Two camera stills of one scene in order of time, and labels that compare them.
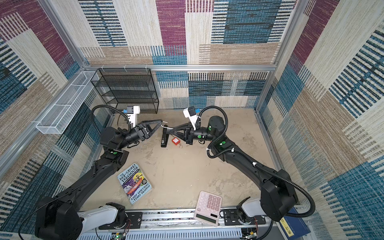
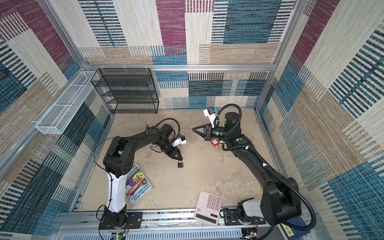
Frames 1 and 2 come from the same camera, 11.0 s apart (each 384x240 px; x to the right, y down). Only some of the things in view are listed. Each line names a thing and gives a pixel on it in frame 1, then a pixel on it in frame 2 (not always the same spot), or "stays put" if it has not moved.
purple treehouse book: x=134 y=183 stays put
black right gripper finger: x=181 y=127 → x=208 y=124
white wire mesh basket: x=56 y=120 stays put
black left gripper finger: x=149 y=122 → x=176 y=154
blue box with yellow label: x=292 y=227 stays put
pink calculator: x=208 y=208 stays put
